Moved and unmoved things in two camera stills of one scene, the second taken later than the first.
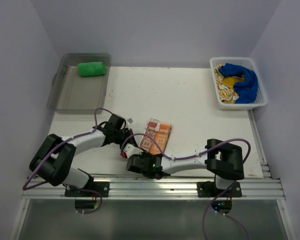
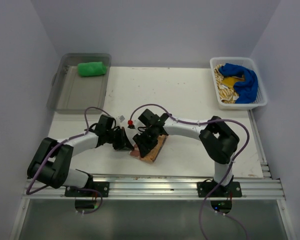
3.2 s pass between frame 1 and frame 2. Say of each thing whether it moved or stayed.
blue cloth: stayed
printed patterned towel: moved
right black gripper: moved
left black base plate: stayed
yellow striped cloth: stayed
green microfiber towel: stayed
